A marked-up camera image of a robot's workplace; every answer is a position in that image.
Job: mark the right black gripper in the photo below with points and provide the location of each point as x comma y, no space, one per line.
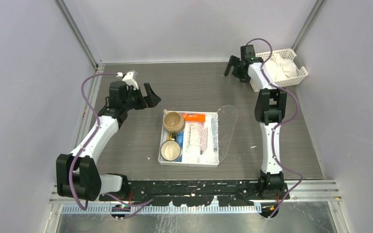
235,61

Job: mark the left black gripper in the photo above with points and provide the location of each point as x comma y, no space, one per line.
150,101

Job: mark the tan ceramic mug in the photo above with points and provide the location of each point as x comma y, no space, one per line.
173,122

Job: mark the white plastic bin tray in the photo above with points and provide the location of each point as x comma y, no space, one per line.
208,159

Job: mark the white ribbed mug black rim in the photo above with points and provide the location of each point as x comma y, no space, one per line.
169,149

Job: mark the clear oval glass tray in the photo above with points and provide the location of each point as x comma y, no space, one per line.
227,119

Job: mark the clear rectangular holder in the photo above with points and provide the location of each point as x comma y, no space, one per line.
193,139

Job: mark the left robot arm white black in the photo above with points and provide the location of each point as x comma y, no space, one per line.
77,175

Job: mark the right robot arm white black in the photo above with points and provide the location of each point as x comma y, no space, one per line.
269,112

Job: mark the orange toothpaste tube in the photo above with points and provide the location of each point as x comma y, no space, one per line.
194,117

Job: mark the blue toothpaste tube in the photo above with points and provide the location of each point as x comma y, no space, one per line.
179,139

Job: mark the pink toothbrush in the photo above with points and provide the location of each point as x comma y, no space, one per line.
203,139

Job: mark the white cloth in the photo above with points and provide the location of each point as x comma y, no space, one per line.
280,69

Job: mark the white perforated basket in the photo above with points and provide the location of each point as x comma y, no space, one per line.
287,54

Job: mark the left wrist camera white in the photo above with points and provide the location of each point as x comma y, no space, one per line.
129,78

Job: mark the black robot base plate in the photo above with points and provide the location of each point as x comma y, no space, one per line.
202,193

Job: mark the aluminium frame rail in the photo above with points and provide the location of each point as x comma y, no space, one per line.
307,190

